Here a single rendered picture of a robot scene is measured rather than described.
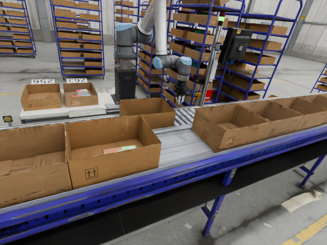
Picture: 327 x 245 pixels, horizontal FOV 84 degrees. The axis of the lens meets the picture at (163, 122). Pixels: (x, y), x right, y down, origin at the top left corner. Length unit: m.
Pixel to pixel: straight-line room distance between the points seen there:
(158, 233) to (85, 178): 1.07
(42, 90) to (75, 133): 1.23
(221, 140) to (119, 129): 0.59
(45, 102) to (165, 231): 1.49
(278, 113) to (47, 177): 1.64
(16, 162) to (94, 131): 0.37
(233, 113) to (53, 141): 1.23
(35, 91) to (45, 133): 1.22
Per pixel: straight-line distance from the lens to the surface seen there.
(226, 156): 1.11
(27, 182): 0.83
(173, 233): 1.79
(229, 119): 1.54
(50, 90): 2.21
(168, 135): 1.20
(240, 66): 3.53
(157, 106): 1.70
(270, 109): 1.82
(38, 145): 1.08
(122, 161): 0.82
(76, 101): 1.84
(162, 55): 1.41
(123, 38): 1.80
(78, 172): 0.81
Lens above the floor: 1.55
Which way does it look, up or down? 30 degrees down
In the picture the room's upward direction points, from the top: 8 degrees clockwise
